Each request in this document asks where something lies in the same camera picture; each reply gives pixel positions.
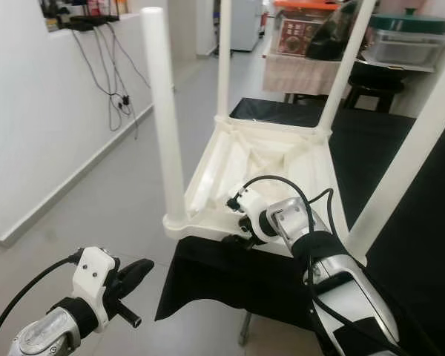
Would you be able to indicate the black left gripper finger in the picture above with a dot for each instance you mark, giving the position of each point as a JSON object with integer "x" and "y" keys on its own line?
{"x": 135, "y": 276}

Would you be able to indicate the white plastic children table top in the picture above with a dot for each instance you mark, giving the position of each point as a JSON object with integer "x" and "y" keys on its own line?
{"x": 259, "y": 156}

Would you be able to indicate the beige side table cloth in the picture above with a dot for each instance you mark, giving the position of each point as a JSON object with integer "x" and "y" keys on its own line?
{"x": 297, "y": 74}

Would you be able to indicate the orange lidded storage box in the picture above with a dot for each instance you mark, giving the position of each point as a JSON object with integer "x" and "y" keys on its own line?
{"x": 297, "y": 33}

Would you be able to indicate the grey cabinet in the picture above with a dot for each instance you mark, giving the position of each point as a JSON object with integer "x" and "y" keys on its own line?
{"x": 246, "y": 22}

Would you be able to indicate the clear plastic storage container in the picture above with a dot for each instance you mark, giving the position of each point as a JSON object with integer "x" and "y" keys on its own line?
{"x": 408, "y": 50}

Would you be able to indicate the green pot lid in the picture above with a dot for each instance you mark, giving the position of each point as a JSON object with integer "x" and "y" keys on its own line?
{"x": 411, "y": 22}

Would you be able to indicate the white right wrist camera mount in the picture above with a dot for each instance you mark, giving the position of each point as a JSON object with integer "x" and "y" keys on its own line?
{"x": 252, "y": 204}

